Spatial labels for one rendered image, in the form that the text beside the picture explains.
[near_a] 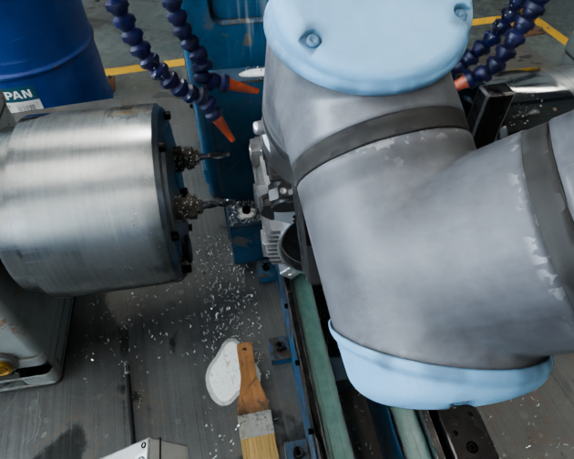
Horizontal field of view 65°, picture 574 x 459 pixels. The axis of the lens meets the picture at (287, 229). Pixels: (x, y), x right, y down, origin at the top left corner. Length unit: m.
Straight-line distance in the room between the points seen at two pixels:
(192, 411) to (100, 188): 0.37
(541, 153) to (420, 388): 0.10
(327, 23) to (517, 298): 0.13
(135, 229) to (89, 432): 0.34
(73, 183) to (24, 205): 0.06
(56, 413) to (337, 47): 0.71
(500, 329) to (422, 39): 0.12
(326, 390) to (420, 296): 0.44
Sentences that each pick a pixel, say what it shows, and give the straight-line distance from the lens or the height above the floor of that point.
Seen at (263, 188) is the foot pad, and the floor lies 1.07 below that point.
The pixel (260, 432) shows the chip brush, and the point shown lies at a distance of 0.72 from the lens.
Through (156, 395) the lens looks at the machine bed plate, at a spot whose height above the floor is 0.80.
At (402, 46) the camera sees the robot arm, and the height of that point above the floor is 1.40.
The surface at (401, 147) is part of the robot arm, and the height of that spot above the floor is 1.37.
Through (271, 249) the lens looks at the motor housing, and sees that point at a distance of 0.61.
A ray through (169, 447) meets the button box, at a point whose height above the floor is 1.06.
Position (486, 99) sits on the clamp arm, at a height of 1.24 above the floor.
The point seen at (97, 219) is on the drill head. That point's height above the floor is 1.11.
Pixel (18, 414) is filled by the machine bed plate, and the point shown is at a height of 0.80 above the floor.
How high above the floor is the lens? 1.49
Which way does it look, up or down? 49 degrees down
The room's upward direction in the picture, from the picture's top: straight up
